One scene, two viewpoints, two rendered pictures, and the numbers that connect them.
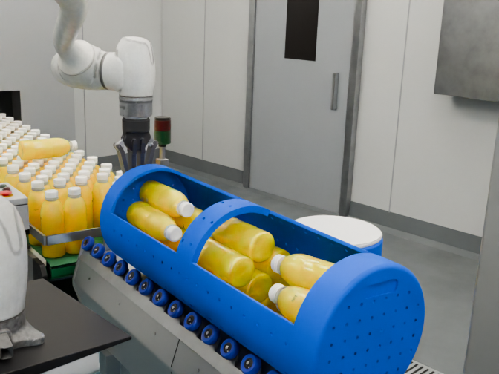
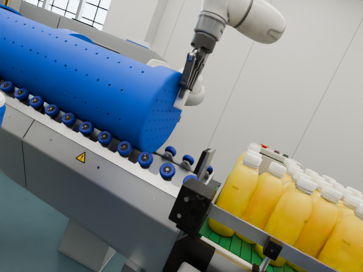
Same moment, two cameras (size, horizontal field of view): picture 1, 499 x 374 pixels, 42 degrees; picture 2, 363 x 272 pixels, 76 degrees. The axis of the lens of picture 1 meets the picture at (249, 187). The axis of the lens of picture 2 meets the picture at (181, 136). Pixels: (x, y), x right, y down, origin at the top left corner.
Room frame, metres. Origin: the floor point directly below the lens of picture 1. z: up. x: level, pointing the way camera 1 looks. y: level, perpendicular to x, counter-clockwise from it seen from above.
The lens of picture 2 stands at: (2.40, -0.11, 1.18)
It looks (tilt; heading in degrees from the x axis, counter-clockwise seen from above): 10 degrees down; 143
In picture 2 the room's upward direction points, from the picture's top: 22 degrees clockwise
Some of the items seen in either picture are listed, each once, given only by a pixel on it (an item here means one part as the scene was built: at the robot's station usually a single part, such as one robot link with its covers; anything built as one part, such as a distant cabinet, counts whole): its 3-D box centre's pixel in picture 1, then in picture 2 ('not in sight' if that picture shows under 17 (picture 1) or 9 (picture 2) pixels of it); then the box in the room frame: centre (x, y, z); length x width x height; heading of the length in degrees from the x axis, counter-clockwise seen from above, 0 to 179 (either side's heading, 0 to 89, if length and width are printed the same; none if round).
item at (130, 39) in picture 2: not in sight; (138, 43); (-0.11, 0.80, 1.48); 0.24 x 0.12 x 0.08; 53
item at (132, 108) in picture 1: (136, 107); (209, 28); (1.76, 0.32, 1.39); 0.09 x 0.09 x 0.06
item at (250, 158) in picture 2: not in sight; (252, 160); (2.08, 0.36, 1.09); 0.04 x 0.04 x 0.02
